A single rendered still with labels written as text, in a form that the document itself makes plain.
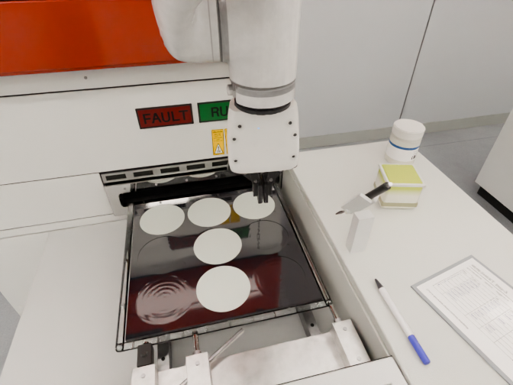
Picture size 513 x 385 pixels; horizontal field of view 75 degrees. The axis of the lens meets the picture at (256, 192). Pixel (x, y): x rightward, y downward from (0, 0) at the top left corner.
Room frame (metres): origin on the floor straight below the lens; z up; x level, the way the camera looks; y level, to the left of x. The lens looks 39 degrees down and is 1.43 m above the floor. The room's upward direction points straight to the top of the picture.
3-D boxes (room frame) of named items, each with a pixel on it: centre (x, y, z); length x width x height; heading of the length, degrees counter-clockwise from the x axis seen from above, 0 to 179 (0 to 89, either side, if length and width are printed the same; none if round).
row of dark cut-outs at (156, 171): (0.69, 0.15, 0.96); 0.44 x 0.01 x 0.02; 103
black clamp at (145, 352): (0.25, 0.18, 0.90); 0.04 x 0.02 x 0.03; 13
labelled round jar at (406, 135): (0.71, -0.36, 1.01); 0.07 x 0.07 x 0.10
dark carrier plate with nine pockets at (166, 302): (0.48, 0.09, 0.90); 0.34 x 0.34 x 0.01; 13
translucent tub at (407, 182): (0.55, -0.30, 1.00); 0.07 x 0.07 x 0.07; 88
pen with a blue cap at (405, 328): (0.27, -0.21, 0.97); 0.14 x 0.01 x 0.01; 13
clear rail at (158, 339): (0.30, 0.05, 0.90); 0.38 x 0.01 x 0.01; 103
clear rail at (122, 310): (0.44, 0.26, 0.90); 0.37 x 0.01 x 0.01; 13
